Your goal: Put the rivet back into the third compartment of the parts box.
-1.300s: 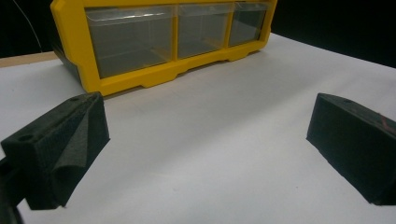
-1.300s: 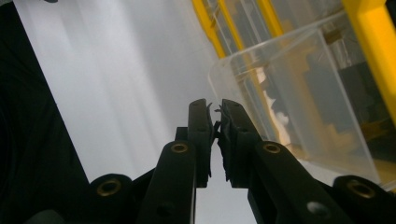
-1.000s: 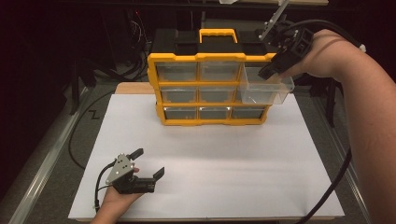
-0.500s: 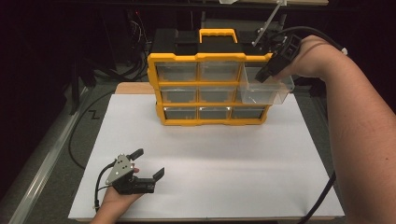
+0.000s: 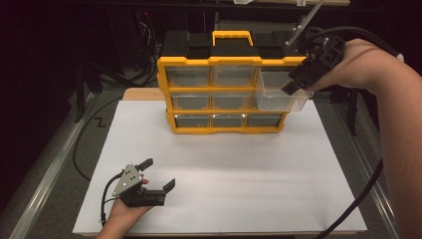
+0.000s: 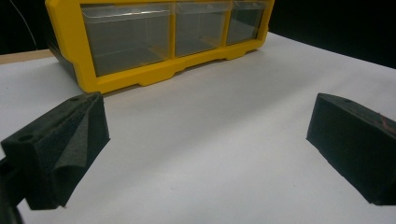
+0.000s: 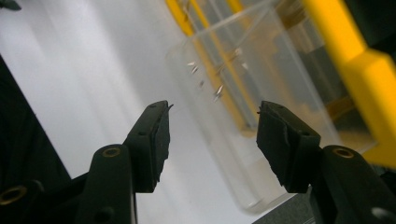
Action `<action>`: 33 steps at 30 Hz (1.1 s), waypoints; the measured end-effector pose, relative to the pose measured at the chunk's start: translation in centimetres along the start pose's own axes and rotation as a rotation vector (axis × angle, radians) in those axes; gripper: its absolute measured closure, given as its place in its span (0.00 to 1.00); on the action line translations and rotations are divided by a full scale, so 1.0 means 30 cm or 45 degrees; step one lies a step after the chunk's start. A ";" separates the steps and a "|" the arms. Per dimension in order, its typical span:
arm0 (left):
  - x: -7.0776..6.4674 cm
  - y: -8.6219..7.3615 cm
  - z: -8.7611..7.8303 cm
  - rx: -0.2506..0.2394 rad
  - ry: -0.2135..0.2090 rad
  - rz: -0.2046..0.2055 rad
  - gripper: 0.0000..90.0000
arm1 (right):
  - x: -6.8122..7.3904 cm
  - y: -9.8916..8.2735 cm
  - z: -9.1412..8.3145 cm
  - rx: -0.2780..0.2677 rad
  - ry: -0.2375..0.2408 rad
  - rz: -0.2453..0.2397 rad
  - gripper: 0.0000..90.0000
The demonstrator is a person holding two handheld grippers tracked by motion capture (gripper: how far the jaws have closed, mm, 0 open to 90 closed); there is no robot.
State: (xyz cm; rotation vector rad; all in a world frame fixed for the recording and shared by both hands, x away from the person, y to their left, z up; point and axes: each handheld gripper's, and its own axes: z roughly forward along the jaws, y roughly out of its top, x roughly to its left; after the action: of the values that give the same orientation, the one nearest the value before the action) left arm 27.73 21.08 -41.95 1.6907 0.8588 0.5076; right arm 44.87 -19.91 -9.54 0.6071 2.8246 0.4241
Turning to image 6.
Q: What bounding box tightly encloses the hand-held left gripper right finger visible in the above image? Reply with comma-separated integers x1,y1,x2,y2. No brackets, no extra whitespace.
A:
306,92,396,206

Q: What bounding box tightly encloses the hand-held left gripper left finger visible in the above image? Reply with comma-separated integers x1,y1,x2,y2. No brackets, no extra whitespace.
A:
0,91,111,211

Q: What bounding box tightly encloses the yellow drawer cabinet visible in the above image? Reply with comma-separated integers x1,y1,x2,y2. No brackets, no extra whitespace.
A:
45,0,276,94

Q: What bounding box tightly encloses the clear plastic drawer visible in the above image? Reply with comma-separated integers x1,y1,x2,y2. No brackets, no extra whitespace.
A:
80,3,173,77
226,0,270,46
174,1,233,58

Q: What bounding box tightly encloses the thin white cable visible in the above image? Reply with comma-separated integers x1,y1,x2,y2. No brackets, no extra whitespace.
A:
8,0,39,51

